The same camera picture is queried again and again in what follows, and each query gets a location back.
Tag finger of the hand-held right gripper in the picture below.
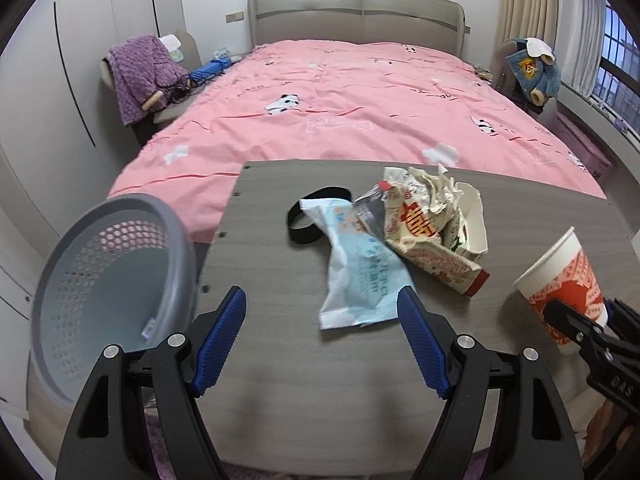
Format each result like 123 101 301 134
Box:
542 297 613 361
602 296 640 348

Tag purple fleece garment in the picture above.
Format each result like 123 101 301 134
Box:
106 35 183 127

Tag white wardrobe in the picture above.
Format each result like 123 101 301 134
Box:
0 0 188 311

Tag grey perforated plastic basket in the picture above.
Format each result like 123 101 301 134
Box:
31 193 200 413

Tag white patterned bib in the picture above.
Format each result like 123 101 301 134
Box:
159 34 183 63

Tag white window ledge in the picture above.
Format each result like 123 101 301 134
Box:
555 80 640 221

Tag black elastic band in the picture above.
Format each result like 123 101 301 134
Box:
286 186 352 246

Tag pink panda print blanket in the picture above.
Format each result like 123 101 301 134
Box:
107 39 608 246

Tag light blue plastic wrapper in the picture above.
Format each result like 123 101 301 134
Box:
299 198 418 331

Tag crumpled red white packaging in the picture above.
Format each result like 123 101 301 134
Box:
390 182 492 298

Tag blue denim jacket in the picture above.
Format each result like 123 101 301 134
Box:
505 37 562 108

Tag red and white snack wrapper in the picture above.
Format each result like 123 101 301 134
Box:
382 167 446 246

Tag black cables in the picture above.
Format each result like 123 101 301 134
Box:
167 77 201 103

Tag red and white paper cup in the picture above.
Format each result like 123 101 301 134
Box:
512 226 611 356

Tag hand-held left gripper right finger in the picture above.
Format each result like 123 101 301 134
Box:
396 286 586 480

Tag beige curtain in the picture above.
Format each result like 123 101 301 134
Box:
500 0 608 96

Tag window with dark frame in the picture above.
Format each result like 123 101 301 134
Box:
590 0 640 136

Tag person's right hand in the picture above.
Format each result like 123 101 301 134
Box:
587 400 640 443

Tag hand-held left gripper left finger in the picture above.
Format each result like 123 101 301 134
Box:
55 286 247 480

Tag beige chair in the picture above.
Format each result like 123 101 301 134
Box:
100 30 203 136

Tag grey chair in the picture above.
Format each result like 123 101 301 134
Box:
494 40 546 111

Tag grey padded bed headboard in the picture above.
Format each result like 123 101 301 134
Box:
247 0 466 58

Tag silver foil wrapper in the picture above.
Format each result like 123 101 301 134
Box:
354 183 396 236

